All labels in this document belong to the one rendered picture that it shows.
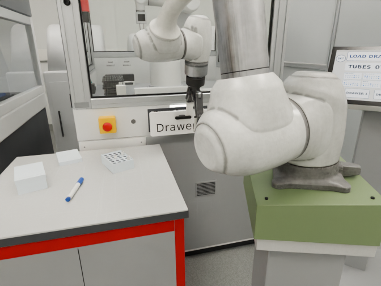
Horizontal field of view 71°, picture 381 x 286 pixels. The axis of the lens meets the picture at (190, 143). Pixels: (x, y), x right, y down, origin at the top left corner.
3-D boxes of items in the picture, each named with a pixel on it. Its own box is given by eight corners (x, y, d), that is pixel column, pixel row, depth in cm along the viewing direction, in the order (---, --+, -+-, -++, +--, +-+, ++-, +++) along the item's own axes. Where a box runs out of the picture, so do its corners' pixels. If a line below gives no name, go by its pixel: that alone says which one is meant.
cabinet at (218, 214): (267, 245, 172) (280, 125, 145) (99, 278, 148) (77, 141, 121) (216, 179, 259) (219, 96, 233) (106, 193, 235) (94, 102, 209)
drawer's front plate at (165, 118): (211, 131, 128) (211, 109, 125) (151, 137, 122) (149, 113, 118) (210, 130, 130) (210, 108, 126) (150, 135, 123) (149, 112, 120)
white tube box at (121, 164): (134, 168, 104) (133, 159, 102) (113, 173, 99) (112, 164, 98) (121, 158, 113) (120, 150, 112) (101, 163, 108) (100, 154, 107)
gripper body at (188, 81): (208, 78, 102) (206, 100, 107) (202, 71, 109) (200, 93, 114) (189, 78, 100) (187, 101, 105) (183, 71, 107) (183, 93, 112)
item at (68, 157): (82, 162, 110) (81, 158, 109) (59, 166, 106) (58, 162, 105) (77, 152, 120) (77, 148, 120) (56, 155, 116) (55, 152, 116)
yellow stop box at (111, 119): (116, 133, 120) (114, 117, 117) (100, 134, 118) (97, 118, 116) (116, 130, 125) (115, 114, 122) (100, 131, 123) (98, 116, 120)
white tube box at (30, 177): (48, 188, 89) (45, 173, 87) (17, 195, 85) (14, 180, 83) (44, 173, 99) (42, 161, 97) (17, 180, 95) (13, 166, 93)
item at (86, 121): (278, 125, 145) (280, 98, 141) (77, 141, 122) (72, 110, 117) (217, 96, 232) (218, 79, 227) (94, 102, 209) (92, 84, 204)
